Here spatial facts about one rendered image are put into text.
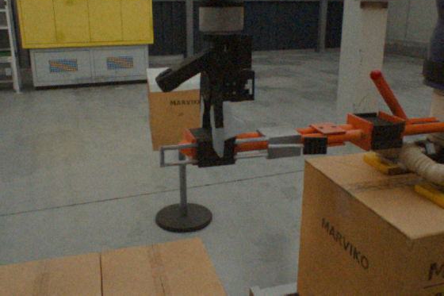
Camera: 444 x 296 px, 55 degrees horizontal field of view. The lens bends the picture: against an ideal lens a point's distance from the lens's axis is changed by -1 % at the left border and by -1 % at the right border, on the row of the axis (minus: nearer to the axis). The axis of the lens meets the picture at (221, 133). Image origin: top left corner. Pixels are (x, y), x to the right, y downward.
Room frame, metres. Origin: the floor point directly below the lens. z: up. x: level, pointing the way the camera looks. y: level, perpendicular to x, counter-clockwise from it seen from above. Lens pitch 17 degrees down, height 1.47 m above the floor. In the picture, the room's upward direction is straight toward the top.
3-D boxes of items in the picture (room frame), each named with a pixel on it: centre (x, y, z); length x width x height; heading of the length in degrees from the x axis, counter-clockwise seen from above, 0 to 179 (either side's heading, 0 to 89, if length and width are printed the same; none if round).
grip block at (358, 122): (0.86, -0.32, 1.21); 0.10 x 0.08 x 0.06; 16
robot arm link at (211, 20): (0.77, 0.00, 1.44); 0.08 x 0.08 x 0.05
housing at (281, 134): (0.80, -0.11, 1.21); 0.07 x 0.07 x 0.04; 16
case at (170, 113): (2.75, 0.26, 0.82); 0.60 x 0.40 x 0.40; 11
